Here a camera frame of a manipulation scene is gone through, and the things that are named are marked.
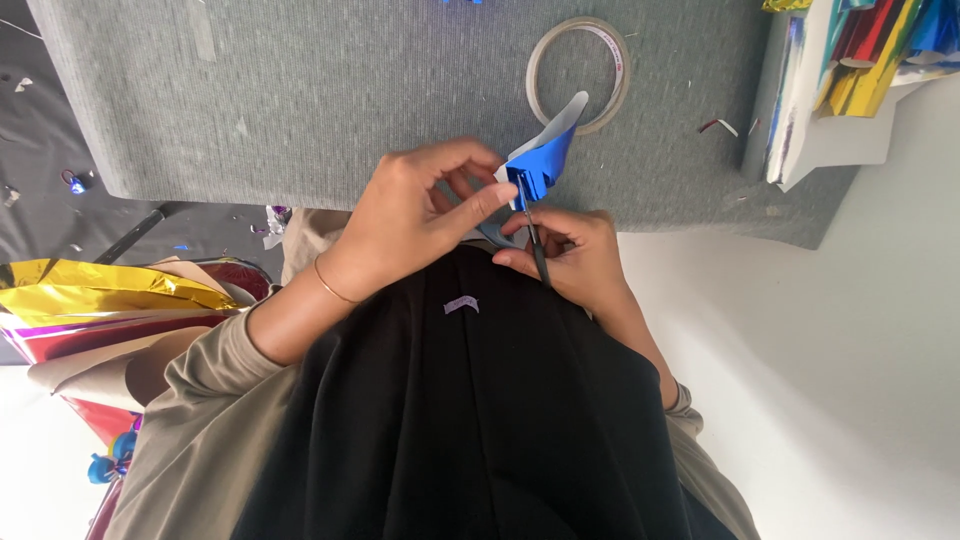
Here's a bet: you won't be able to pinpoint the person's left hand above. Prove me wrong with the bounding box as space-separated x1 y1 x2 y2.
318 138 520 303

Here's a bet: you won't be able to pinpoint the person's right hand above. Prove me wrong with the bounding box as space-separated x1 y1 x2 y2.
491 207 635 318

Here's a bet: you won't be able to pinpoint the black scissors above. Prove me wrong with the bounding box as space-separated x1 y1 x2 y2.
516 174 553 290

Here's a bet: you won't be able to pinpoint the blue foil paper piece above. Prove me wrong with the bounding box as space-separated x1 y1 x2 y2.
495 91 590 213

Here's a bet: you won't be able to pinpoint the clear adhesive tape roll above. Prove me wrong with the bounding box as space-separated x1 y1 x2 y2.
525 17 632 136

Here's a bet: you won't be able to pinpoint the person's black clothing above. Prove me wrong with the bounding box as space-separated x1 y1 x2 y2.
105 208 762 540

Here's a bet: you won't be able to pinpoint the grey felt mat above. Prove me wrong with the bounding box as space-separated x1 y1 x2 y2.
26 0 860 251

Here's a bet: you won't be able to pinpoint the crumpled silver foil scrap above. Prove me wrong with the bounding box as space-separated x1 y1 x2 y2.
251 205 292 251

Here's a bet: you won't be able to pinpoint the pile of rolled foil papers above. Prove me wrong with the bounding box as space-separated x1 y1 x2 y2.
742 0 960 193

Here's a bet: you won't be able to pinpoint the black marker pen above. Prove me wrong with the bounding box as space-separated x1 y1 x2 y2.
93 208 168 265

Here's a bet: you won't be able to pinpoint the heap of coloured foil sheets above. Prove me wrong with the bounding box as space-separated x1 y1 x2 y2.
0 256 275 451

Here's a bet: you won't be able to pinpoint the blue foil flower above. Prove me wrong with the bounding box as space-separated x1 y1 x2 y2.
87 429 139 486

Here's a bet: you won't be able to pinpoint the thin gold bracelet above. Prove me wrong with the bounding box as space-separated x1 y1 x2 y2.
312 255 363 306

